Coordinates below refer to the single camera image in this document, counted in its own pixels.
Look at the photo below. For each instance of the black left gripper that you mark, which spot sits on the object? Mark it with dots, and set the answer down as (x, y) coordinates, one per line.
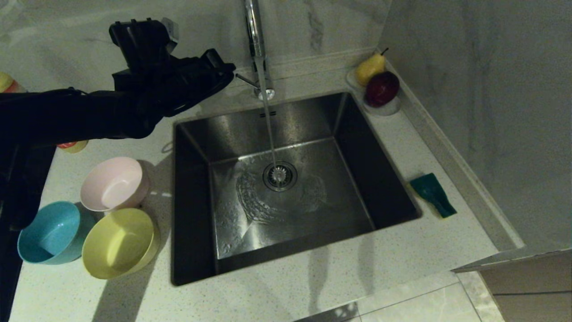
(170, 87)

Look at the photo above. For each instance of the chrome faucet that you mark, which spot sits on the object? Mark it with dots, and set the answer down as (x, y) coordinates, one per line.
(254, 27)

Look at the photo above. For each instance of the orange label dish soap bottle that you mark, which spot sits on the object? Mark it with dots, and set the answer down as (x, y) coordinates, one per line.
(73, 146)

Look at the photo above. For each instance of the blue plastic bowl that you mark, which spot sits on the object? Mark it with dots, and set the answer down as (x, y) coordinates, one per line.
(49, 235)

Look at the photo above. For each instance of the green and yellow sponge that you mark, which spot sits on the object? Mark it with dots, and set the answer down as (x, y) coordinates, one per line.
(431, 192)

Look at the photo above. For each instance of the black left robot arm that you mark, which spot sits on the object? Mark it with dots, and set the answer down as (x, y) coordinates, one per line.
(67, 114)

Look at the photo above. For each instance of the stainless steel sink basin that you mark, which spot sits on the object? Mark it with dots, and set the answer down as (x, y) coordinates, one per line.
(313, 214)

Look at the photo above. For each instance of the clear running water stream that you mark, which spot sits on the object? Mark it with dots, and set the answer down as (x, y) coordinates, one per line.
(269, 129)

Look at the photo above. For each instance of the round metal drain strainer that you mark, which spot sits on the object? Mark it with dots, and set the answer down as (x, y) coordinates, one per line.
(286, 179)

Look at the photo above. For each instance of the pink plastic bowl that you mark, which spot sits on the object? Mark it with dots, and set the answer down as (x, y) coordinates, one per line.
(114, 185)

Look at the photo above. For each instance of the yellow pear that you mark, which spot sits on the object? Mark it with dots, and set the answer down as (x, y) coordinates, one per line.
(368, 71)

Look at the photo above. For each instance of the dark red apple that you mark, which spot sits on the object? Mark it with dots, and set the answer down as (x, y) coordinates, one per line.
(381, 89)

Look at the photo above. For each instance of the small white dish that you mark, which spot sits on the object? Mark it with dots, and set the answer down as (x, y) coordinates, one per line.
(386, 110)

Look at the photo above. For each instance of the yellow plastic bowl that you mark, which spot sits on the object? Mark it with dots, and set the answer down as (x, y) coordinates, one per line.
(118, 243)

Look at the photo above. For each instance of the black induction cooktop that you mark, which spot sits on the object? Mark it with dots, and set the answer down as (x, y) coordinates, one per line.
(6, 277)

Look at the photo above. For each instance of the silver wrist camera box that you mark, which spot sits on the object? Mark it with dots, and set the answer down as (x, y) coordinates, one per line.
(172, 33)

